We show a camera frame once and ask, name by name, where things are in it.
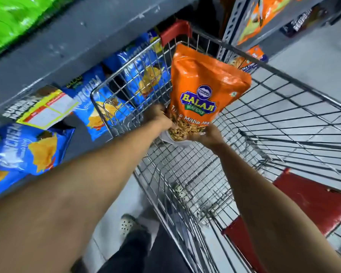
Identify person's right hand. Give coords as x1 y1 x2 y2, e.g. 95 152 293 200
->
186 123 227 150

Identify red cart corner bumper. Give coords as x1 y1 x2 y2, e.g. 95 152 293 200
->
159 20 192 47

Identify green snack packet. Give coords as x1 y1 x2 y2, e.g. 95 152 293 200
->
0 0 76 63

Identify metal wire shopping cart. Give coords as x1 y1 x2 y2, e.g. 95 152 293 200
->
90 20 341 273

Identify yellow white shelf label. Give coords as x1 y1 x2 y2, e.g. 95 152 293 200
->
16 89 81 130

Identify small orange chips packet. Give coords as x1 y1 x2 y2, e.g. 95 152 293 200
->
230 45 269 74

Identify orange snack packet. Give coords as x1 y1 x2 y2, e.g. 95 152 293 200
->
160 43 252 148

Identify person's left hand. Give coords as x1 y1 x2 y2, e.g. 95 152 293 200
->
143 104 178 131

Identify large orange green packet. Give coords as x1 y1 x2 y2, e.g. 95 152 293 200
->
237 0 306 46

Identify person's left forearm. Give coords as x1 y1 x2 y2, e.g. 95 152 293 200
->
0 118 172 273

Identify dark snack packet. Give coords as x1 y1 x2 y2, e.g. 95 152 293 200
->
281 5 328 38

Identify perforated grey rack upright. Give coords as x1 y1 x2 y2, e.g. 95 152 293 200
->
217 0 263 62

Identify person's perforated white shoe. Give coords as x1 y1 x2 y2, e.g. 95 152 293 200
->
120 213 149 240

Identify person's right forearm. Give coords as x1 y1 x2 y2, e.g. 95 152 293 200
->
213 141 341 273

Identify red cart seat flap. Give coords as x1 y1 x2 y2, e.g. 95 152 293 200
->
222 168 341 273

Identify grey metal shelf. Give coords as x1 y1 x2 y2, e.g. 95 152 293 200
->
0 0 201 134

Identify person's dark trousers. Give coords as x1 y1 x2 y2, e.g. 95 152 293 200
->
70 224 194 273

